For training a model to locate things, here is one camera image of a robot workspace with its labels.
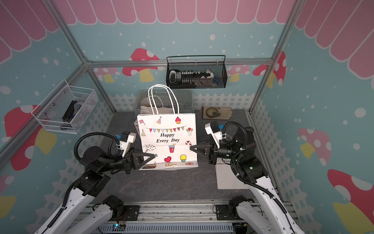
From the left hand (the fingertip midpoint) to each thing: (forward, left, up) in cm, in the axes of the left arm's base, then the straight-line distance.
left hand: (154, 160), depth 56 cm
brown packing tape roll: (+60, -31, -34) cm, 76 cm away
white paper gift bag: (+5, -35, -33) cm, 49 cm away
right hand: (+3, -15, +3) cm, 16 cm away
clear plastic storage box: (+51, -8, -14) cm, 53 cm away
